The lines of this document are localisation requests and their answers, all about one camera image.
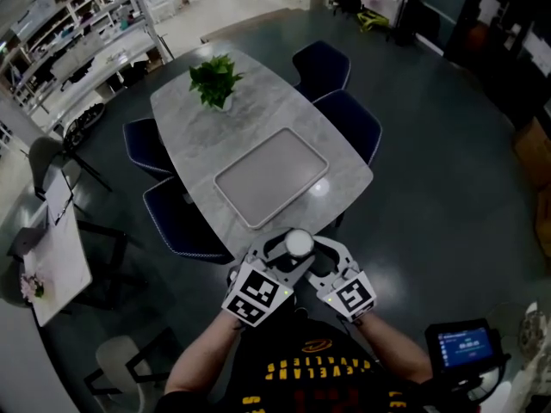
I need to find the person's left forearm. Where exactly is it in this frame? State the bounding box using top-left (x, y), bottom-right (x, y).
top-left (164, 310), bottom-right (245, 395)

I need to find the person's right forearm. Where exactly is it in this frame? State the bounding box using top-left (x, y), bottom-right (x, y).
top-left (356, 311), bottom-right (434, 385)

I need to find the pink flower pot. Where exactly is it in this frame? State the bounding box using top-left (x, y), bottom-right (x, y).
top-left (19, 273), bottom-right (46, 301)

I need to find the grey laptop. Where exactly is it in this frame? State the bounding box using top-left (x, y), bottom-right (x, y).
top-left (6, 225), bottom-right (49, 258)

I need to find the dark blue upholstered chair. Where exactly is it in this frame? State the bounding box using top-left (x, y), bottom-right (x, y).
top-left (313, 89), bottom-right (383, 166)
top-left (122, 117), bottom-right (176, 183)
top-left (292, 40), bottom-right (352, 102)
top-left (142, 176), bottom-right (236, 267)

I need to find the green potted plant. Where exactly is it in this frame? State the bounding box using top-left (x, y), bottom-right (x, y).
top-left (188, 53), bottom-right (245, 111)

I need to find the brown cardboard box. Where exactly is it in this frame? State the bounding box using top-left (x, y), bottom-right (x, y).
top-left (513, 116), bottom-right (551, 189)
top-left (535, 187), bottom-right (551, 258)

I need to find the light grey shell chair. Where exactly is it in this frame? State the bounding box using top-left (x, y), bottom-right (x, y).
top-left (27, 135), bottom-right (113, 200)
top-left (84, 327), bottom-right (174, 413)

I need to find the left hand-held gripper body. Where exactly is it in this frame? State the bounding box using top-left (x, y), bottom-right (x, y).
top-left (221, 250), bottom-right (294, 329)

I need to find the black wheeled base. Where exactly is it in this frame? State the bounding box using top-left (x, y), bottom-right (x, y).
top-left (63, 102), bottom-right (107, 146)

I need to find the person's black printed shirt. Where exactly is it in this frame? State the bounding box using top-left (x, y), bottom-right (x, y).
top-left (154, 307), bottom-right (436, 413)

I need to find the yellow-green folded frame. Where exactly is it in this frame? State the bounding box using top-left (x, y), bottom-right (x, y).
top-left (356, 9), bottom-right (390, 33)

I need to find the white shelving unit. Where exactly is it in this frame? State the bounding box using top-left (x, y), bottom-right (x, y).
top-left (0, 0), bottom-right (109, 105)

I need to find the grey marble dining table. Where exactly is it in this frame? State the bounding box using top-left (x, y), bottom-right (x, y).
top-left (149, 48), bottom-right (375, 262)

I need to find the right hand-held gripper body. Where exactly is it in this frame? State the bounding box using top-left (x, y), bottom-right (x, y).
top-left (322, 259), bottom-right (378, 323)

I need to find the black framed tablet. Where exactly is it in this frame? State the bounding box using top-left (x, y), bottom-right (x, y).
top-left (44, 172), bottom-right (75, 227)

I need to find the white marble side table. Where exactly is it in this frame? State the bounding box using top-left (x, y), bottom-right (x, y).
top-left (21, 206), bottom-right (130, 329)

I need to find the long white workbench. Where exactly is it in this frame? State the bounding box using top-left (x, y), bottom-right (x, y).
top-left (12, 0), bottom-right (174, 126)

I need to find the white rectangular tray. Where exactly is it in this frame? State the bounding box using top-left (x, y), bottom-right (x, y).
top-left (214, 126), bottom-right (331, 231)

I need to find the black monitor with lit screen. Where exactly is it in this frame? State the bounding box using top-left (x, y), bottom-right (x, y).
top-left (424, 318), bottom-right (505, 376)

